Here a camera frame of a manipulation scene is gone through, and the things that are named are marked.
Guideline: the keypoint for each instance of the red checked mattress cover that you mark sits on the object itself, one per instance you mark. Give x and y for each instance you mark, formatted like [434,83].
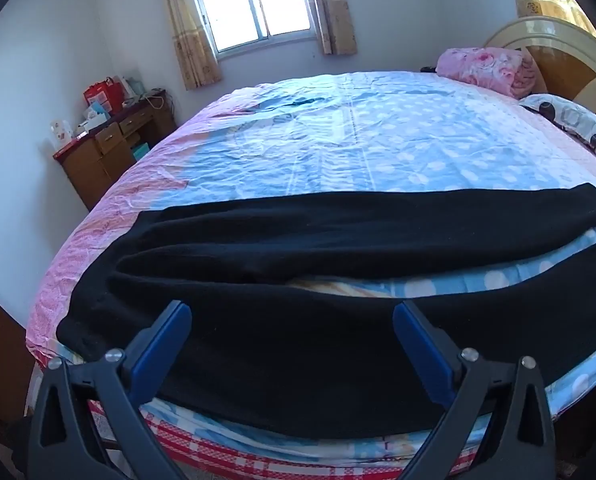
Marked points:
[258,455]

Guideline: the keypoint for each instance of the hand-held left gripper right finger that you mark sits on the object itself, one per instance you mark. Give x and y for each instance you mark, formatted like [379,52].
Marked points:
[423,345]

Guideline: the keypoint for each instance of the white container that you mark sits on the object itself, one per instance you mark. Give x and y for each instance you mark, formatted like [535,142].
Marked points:
[132,87]

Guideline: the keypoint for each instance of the cream and wood headboard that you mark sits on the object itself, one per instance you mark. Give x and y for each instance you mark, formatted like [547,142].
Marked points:
[568,55]

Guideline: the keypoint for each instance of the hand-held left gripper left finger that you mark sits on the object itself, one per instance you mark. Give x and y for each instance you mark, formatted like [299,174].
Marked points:
[164,340]

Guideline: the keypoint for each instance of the white box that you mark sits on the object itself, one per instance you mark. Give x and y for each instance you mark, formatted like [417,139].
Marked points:
[92,122]

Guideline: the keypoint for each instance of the red paper bag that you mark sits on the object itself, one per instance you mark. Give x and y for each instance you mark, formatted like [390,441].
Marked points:
[102,96]

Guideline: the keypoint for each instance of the white pillow with dark circles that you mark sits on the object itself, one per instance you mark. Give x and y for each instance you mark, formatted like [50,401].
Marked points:
[573,122]

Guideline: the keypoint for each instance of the sliding window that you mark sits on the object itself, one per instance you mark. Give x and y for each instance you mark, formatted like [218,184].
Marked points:
[253,5]

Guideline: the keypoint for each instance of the light blue tissue box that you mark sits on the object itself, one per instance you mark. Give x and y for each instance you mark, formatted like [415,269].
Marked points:
[98,109]

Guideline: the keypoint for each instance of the teal box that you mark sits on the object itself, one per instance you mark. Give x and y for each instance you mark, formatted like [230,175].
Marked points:
[140,150]

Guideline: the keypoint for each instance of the small dark object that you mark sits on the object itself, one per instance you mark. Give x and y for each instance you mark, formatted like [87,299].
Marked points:
[429,69]

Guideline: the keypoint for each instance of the black pants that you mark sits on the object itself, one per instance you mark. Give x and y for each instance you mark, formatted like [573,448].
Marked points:
[298,350]

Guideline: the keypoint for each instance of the pink floral blanket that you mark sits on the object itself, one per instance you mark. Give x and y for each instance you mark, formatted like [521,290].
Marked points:
[483,67]

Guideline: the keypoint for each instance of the white floral kettle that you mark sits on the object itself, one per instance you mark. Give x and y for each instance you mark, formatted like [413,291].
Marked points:
[61,132]

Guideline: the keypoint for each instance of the brown wooden wardrobe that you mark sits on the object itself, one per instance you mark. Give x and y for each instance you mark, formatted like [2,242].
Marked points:
[0,355]

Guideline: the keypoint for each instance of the wooden desk with drawers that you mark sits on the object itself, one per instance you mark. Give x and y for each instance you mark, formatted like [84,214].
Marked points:
[90,160]

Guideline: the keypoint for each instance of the beige patterned curtain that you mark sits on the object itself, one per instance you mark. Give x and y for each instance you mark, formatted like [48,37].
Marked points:
[335,10]
[190,35]

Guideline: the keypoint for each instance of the blue and pink bed sheet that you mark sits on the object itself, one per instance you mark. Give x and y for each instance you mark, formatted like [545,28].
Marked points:
[353,135]

